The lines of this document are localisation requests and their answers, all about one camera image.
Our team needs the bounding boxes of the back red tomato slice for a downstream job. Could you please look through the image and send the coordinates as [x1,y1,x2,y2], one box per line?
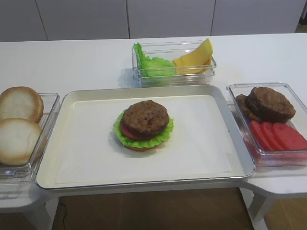
[249,120,273,150]

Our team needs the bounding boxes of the white bun half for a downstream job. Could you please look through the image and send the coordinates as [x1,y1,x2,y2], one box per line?
[0,86,44,123]
[0,118,42,166]

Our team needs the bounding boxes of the front red tomato slice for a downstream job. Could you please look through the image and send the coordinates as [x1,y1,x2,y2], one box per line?
[272,123,307,150]

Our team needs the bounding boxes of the clear container lettuce and cheese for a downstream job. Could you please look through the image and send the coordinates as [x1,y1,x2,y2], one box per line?
[131,40,216,88]

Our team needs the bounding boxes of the clear container with buns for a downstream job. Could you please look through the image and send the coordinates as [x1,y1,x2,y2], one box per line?
[0,93,60,184]

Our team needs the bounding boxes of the green lettuce leaf on bun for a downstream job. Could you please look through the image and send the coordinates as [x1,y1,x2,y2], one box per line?
[113,111,174,148]

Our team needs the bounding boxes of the yellow cheese slices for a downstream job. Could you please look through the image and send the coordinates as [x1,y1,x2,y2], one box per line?
[173,38,213,75]

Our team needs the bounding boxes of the red tomato slice on burger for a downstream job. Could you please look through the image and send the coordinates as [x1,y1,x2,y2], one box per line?
[119,119,143,140]

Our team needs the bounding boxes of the white metal serving tray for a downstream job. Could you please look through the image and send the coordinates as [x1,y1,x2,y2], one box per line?
[36,85,255,189]

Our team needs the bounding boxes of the middle red tomato slice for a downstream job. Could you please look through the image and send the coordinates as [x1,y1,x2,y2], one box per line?
[260,122,283,150]

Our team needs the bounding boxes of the green lettuce in container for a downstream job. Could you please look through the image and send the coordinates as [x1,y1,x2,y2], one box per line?
[133,43,176,77]

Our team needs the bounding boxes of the clear container patties and tomato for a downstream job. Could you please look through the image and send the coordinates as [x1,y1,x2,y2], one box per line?
[227,83,307,167]

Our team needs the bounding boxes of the black cable under table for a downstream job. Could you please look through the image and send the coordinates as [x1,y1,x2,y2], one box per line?
[59,202,68,230]

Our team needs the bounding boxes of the upper white bun half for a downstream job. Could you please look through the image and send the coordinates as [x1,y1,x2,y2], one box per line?
[0,86,44,123]

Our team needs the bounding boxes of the bottom bun on tray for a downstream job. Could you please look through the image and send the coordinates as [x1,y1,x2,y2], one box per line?
[124,145,160,152]

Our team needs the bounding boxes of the lower white bun half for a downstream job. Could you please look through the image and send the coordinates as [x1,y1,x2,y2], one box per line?
[0,118,42,166]

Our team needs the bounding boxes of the brown meat patty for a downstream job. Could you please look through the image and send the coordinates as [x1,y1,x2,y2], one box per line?
[246,87,296,124]
[236,94,262,123]
[122,100,169,140]

